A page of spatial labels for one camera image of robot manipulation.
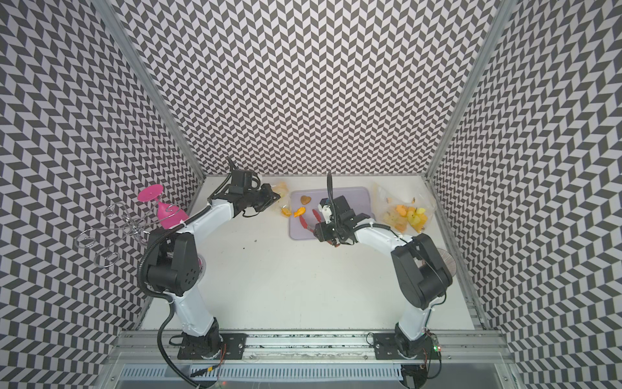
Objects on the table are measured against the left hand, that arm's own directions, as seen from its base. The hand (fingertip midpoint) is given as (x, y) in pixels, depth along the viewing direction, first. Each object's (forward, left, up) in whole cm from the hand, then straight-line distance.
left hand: (281, 196), depth 92 cm
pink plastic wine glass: (-14, +33, +8) cm, 37 cm away
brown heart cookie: (+9, -8, -13) cm, 18 cm away
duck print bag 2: (+5, +1, -11) cm, 13 cm away
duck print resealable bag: (-3, -55, -8) cm, 55 cm away
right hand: (-12, -15, -9) cm, 21 cm away
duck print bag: (+3, -51, -13) cm, 53 cm away
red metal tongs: (-6, -9, -10) cm, 14 cm away
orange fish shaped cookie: (+2, -7, -12) cm, 14 cm away
